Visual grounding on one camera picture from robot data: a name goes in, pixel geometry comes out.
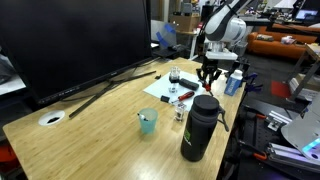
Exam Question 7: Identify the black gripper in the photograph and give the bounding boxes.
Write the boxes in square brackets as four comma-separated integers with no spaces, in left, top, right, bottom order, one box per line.
[196,58,223,87]

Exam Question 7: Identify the red handled screwdriver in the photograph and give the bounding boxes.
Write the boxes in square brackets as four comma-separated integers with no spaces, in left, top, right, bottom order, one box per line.
[170,90,196,104]
[203,81,215,98]

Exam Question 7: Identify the black remote control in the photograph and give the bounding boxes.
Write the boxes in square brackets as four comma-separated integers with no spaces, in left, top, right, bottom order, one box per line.
[178,77,200,91]

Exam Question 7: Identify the blue white carton bottle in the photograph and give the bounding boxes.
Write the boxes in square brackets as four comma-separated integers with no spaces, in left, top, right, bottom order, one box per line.
[223,69,244,97]

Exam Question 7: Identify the black clamp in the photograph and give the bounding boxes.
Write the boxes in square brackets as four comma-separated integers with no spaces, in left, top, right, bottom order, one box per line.
[226,59,251,76]

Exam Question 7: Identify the tall clear glass shaker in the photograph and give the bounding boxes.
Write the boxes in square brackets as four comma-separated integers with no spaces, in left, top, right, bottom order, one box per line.
[168,66,182,94]

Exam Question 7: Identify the blue clamp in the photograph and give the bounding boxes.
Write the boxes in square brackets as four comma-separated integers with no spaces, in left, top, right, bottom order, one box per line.
[243,72,264,94]

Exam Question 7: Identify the small clear glass jar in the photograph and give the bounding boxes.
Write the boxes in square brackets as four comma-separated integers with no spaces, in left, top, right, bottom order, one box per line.
[174,102,187,122]

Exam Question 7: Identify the white paper mat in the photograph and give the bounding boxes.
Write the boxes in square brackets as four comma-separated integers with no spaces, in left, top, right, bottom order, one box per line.
[143,69,212,113]

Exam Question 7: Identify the cardboard box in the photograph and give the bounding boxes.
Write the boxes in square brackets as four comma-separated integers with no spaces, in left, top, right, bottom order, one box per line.
[169,14,201,33]

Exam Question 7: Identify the black water bottle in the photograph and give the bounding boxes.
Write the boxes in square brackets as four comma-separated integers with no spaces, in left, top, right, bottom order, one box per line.
[180,94,230,163]

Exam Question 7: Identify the white board with blue tape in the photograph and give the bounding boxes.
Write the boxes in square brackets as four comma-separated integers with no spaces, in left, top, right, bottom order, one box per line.
[150,19,178,49]

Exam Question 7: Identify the orange sofa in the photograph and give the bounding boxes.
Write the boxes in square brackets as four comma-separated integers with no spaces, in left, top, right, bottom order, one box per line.
[246,23,320,61]

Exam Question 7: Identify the white black marker pen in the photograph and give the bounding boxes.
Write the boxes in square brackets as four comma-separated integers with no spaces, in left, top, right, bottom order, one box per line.
[137,112,150,122]

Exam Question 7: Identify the teal plastic cup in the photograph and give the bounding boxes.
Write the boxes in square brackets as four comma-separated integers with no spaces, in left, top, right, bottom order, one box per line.
[138,107,159,135]

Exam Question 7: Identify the white device with light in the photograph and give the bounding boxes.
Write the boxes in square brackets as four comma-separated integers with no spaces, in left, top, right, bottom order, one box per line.
[280,99,320,164]

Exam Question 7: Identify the laptop screen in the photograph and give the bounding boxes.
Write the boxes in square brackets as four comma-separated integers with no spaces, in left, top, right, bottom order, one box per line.
[294,9,319,22]

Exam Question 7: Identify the black monitor stand legs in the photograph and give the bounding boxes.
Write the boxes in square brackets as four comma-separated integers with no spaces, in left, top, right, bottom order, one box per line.
[68,69,158,120]

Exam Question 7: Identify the large black monitor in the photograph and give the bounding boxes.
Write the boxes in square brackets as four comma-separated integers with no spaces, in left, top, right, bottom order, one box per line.
[0,0,154,107]

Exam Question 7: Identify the silver metal bracket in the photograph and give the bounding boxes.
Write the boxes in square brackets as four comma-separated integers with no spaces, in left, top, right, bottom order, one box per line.
[266,110,293,132]

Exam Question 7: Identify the white desk cable grommet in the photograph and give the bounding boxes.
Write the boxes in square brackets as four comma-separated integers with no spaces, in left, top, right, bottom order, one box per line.
[37,109,66,127]

